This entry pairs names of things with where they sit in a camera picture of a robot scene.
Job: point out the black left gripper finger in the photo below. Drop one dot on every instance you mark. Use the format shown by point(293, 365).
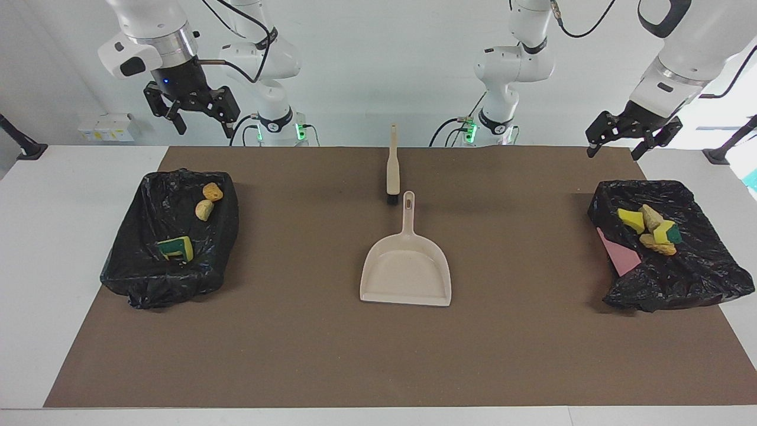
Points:
point(600, 133)
point(656, 139)

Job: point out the black bag lined trash bin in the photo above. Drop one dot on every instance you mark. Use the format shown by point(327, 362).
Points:
point(171, 284)

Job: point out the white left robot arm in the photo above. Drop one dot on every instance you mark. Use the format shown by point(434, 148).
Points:
point(674, 65)

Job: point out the pink plastic bin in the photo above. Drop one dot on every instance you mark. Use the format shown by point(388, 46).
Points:
point(621, 260)

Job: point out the white wall socket box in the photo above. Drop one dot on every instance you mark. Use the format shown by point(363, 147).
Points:
point(106, 127)

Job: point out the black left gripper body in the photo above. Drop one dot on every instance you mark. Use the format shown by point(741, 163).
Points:
point(637, 118)

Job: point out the notched yellow green sponge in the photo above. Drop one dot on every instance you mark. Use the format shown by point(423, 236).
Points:
point(176, 248)

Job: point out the teal plastic object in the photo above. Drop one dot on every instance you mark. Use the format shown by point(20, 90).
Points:
point(753, 180)

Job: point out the brown bread roll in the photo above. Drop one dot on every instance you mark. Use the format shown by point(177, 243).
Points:
point(212, 191)

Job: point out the beige hand brush black bristles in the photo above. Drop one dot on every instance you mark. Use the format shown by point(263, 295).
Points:
point(392, 165)

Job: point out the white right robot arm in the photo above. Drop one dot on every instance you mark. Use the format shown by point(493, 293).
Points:
point(154, 35)

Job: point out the crumpled black trash bag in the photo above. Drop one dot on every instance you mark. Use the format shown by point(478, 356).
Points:
point(698, 272)

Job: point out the pale bread piece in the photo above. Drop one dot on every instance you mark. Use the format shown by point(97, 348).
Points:
point(204, 210)

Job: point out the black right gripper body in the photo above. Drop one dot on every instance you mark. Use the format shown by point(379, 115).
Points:
point(186, 89)

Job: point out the striped orange croissant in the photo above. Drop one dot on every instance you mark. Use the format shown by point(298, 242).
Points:
point(657, 244)
point(652, 217)

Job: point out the curved yellow sponge piece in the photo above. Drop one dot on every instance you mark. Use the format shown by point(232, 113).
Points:
point(631, 220)

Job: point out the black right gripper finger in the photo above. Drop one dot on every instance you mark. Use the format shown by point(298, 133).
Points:
point(162, 109)
point(225, 109)

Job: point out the black camera stand foot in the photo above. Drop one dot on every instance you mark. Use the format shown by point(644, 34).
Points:
point(718, 155)
point(32, 151)

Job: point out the large brown table mat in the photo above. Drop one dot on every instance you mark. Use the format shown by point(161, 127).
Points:
point(355, 355)

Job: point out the rectangular yellow green sponge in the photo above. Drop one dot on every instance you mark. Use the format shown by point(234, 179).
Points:
point(668, 232)

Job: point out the beige plastic dustpan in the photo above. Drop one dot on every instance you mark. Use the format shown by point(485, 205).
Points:
point(405, 266)

